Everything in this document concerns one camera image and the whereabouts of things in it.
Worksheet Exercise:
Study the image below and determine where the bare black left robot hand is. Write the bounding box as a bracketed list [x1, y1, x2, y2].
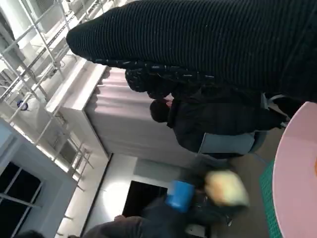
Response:
[164, 173, 238, 220]

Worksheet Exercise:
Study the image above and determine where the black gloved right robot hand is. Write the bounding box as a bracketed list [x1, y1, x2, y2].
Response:
[66, 0, 317, 102]

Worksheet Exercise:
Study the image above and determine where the round toy bread bun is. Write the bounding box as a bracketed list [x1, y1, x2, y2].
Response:
[205, 171, 250, 208]

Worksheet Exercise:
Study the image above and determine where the pink bowl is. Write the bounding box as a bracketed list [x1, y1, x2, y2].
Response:
[272, 101, 317, 238]

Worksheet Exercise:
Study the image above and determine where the person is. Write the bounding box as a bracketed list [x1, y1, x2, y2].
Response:
[81, 214, 154, 238]
[19, 230, 47, 238]
[150, 90, 290, 159]

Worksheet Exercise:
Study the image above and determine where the grey office chair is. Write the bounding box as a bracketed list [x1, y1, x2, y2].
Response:
[197, 93, 292, 159]

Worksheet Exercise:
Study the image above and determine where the green cutting mat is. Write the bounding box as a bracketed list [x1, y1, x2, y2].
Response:
[259, 158, 282, 238]

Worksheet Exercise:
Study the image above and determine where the white booth with curtain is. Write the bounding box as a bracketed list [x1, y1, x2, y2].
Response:
[46, 58, 231, 169]

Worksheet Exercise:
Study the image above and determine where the dark window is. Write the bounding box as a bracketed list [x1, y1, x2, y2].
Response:
[0, 161, 43, 238]

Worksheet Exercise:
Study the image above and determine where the black wall screen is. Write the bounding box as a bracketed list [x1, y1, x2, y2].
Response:
[122, 180, 169, 219]

